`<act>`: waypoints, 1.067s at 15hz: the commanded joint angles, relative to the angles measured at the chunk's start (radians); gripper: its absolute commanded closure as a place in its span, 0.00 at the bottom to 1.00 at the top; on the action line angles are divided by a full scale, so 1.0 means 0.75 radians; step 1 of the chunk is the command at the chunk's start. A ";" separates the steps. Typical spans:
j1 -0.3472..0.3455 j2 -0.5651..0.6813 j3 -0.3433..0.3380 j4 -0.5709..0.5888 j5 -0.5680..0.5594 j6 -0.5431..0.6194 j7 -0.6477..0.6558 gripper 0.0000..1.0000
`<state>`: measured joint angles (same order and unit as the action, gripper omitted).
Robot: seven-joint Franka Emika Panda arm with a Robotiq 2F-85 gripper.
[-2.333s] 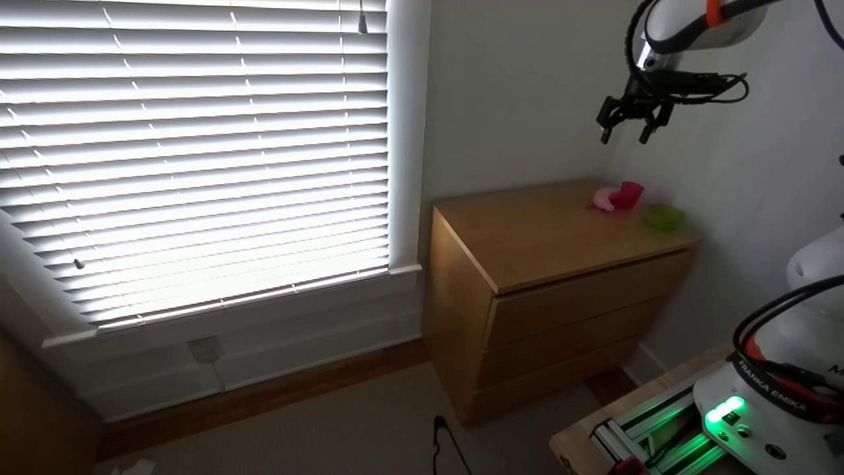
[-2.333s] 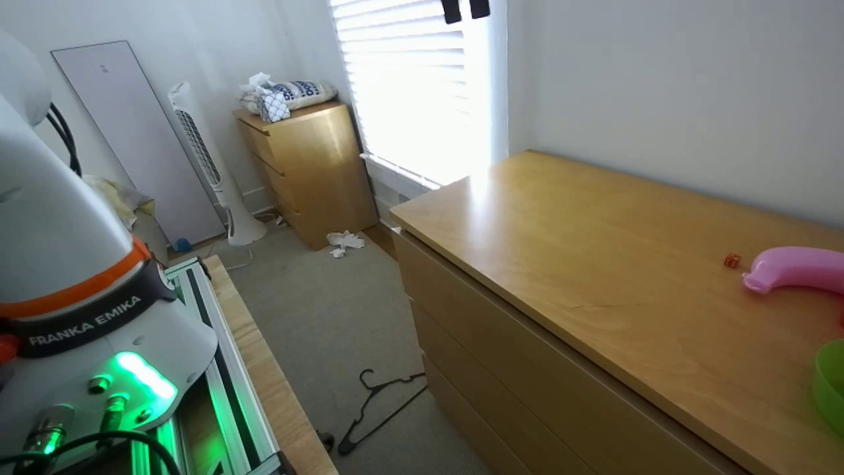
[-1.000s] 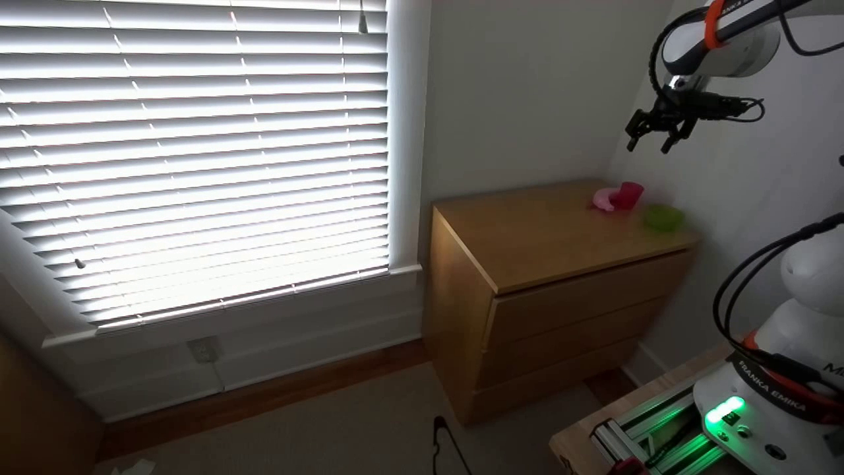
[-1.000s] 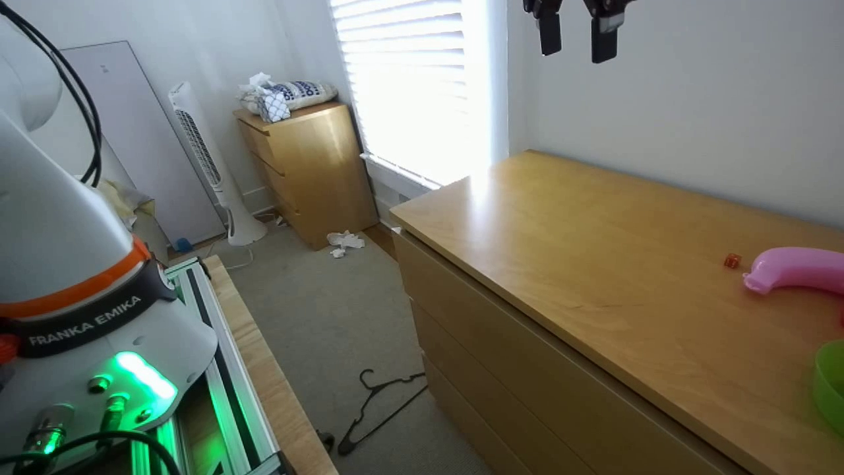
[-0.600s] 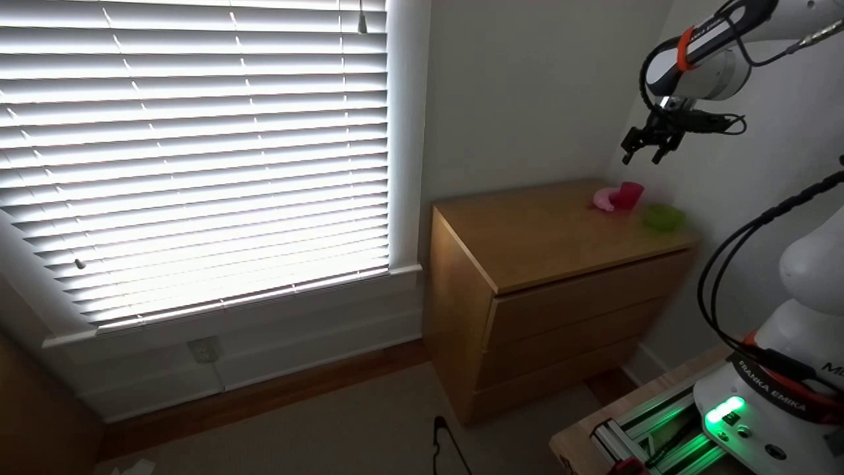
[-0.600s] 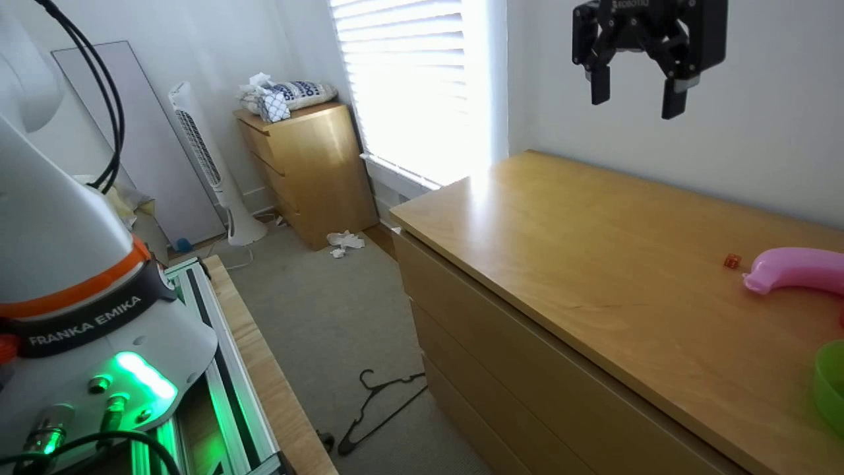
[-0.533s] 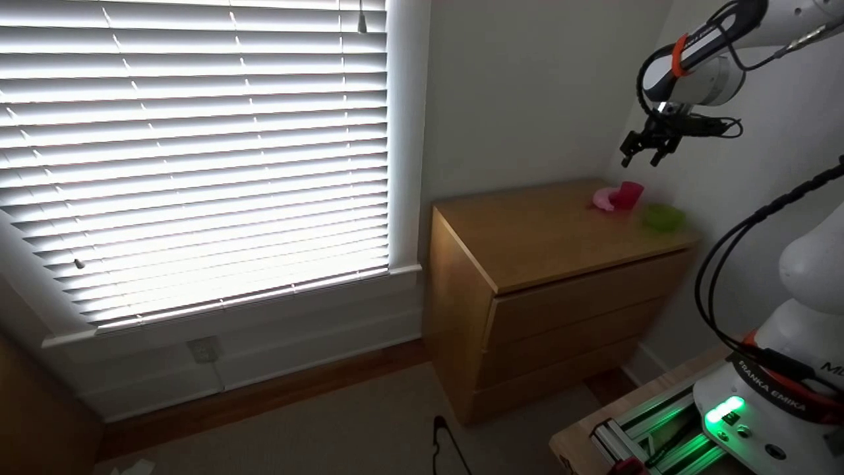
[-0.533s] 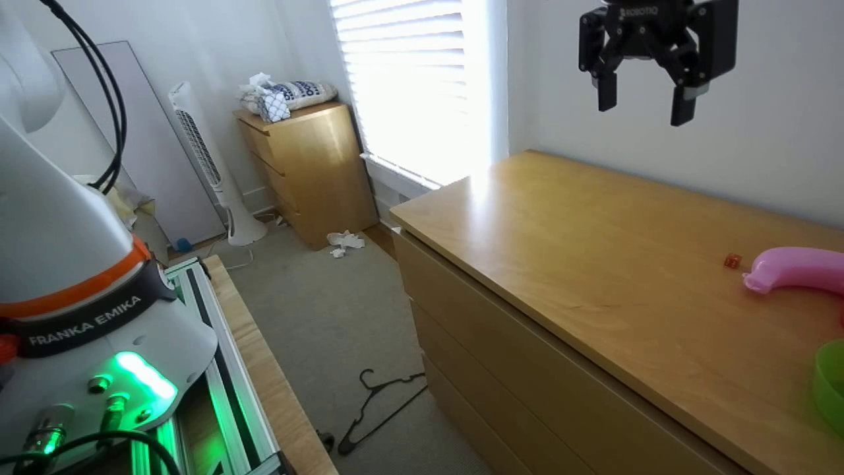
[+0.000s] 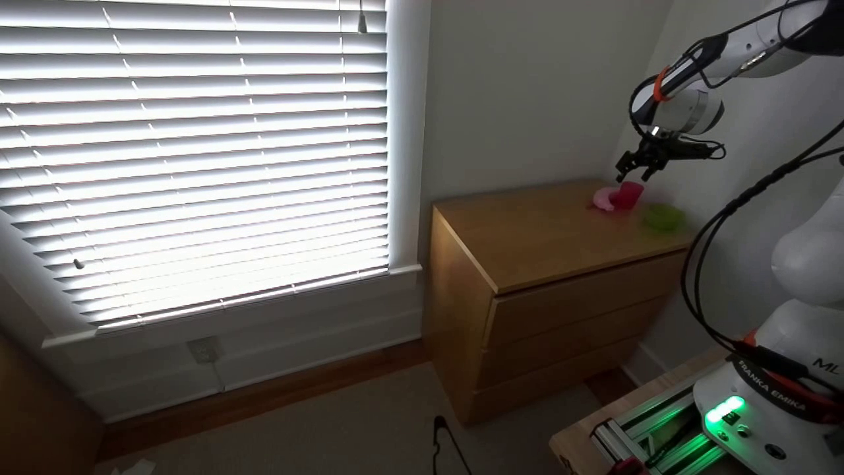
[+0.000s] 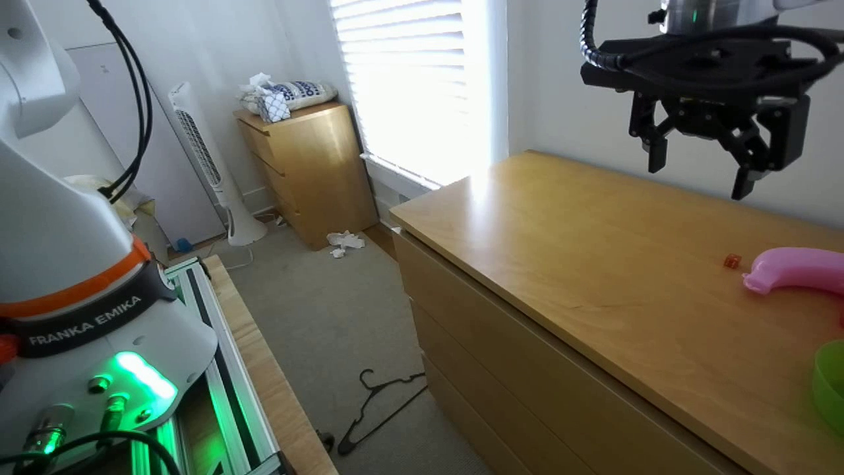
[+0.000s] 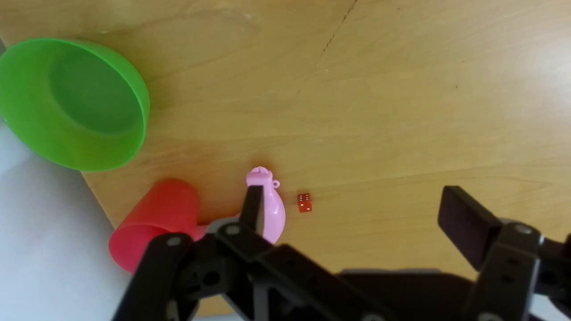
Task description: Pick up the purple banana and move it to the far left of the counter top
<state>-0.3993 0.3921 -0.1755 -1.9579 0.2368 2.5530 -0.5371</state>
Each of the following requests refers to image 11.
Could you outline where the small red die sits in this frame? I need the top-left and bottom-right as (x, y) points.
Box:
(295, 191), (315, 216)

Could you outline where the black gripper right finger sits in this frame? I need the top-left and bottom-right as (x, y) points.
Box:
(436, 184), (571, 321)

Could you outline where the wooden dresser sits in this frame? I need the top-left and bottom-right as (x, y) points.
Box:
(0, 0), (571, 319)

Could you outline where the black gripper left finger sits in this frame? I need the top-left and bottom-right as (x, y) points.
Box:
(110, 184), (381, 321)

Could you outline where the red plastic cup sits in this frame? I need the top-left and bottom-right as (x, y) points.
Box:
(106, 177), (208, 275)

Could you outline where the purple pink toy banana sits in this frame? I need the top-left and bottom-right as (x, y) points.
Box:
(244, 166), (286, 246)

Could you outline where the green plastic bowl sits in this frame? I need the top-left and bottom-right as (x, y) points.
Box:
(0, 38), (151, 175)

